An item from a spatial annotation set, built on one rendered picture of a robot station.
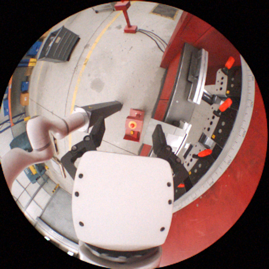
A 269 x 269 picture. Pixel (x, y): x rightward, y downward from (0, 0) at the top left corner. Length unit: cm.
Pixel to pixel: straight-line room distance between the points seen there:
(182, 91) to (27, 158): 96
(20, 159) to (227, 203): 69
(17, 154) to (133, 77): 162
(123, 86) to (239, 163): 161
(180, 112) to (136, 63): 122
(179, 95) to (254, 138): 57
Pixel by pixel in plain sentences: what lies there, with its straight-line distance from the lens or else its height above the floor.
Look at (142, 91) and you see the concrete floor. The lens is 153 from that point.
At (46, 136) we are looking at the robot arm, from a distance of 47.
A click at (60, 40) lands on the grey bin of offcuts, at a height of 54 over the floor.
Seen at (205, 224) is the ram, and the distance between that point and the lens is 39.
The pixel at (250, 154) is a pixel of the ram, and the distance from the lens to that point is 32.
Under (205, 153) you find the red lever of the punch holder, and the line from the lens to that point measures 36.
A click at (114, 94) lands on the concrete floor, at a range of 161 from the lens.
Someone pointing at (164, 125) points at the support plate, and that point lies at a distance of 56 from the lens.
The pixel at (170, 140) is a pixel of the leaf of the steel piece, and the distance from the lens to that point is 61.
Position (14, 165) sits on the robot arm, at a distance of 42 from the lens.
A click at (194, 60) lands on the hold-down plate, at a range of 83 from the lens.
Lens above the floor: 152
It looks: 65 degrees down
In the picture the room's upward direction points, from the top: 163 degrees counter-clockwise
